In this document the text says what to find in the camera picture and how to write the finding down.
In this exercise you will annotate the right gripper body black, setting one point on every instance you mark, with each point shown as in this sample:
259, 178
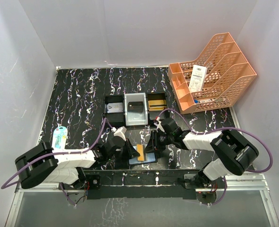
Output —
165, 138

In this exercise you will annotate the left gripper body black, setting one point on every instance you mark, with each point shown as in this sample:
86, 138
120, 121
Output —
119, 154

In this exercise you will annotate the gold credit card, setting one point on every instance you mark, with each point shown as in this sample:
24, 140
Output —
157, 105
140, 150

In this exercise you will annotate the black card holder wallet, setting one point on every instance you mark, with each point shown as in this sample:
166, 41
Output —
149, 158

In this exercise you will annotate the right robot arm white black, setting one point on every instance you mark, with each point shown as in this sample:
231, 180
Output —
235, 153

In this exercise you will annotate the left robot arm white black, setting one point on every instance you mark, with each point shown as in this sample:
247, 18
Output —
44, 163

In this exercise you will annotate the black credit card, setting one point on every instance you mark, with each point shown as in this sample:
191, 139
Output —
136, 107

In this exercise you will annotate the silver credit card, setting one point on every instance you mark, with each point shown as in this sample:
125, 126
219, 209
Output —
114, 108

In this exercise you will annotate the white middle bin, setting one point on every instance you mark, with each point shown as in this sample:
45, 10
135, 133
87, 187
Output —
136, 119

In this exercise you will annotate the black right bin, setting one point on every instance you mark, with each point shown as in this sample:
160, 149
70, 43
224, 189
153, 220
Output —
153, 114

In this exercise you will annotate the black bin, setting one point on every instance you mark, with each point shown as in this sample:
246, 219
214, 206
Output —
115, 119
153, 114

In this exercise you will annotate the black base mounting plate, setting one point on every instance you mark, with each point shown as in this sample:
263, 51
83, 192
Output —
105, 184

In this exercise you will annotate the black left bin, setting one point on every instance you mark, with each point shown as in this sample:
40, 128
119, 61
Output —
115, 119

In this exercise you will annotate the small label box in organizer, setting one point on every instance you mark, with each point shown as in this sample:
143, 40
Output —
206, 101

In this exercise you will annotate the blue white packaged item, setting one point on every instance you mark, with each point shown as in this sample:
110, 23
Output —
59, 137

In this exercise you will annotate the white paper receipt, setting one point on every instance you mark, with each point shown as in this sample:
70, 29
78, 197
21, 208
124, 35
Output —
197, 78

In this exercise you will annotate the orange plastic desk organizer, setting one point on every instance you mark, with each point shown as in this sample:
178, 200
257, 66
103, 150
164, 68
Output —
229, 74

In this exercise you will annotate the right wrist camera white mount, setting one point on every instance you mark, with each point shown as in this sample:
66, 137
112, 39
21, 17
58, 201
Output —
158, 124

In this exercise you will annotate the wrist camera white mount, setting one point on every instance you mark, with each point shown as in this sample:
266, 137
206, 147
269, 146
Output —
120, 132
158, 124

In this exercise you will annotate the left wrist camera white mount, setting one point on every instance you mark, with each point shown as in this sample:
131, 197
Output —
120, 132

